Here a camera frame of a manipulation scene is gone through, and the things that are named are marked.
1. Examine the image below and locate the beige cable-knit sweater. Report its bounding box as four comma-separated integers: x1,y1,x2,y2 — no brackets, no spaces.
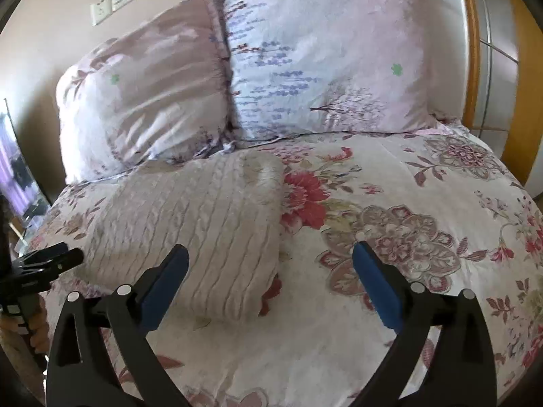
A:
76,150,284,322

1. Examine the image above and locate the person's left hand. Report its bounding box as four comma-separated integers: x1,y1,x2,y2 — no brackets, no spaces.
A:
29,295,50,355

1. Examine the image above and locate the dark monitor screen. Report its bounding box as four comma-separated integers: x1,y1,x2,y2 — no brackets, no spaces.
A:
0,99,51,230

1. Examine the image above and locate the floral bed quilt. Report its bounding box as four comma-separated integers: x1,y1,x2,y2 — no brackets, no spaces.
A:
30,131,542,406

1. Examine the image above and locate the left floral pink pillow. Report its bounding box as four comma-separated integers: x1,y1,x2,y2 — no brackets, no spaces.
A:
56,0,229,184

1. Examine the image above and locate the floral pink pillow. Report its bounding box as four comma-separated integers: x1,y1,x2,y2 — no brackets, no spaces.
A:
206,0,446,142
56,0,229,184

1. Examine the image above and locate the right floral pink pillow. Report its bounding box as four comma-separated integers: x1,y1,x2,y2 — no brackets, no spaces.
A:
206,0,446,142

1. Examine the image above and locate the wooden headboard frame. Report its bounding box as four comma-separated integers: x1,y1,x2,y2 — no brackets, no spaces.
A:
402,0,543,198

